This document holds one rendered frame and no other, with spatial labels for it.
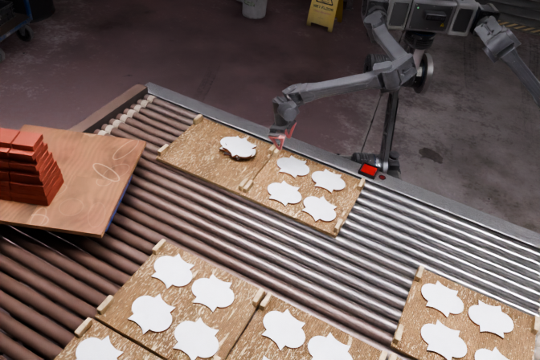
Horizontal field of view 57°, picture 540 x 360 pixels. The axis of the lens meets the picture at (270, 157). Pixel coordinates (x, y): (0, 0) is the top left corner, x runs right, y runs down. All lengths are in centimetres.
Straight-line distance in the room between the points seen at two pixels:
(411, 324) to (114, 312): 94
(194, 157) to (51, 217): 64
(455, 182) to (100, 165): 265
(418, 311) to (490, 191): 224
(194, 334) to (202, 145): 91
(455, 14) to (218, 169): 125
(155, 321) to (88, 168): 66
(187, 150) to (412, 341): 117
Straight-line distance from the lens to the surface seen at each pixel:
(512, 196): 396
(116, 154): 201
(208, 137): 224
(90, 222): 176
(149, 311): 164
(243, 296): 167
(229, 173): 206
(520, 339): 187
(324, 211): 194
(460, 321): 181
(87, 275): 178
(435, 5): 237
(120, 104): 244
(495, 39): 198
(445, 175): 387
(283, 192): 199
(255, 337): 160
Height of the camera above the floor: 232
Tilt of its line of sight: 40 degrees down
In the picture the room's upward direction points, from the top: 7 degrees clockwise
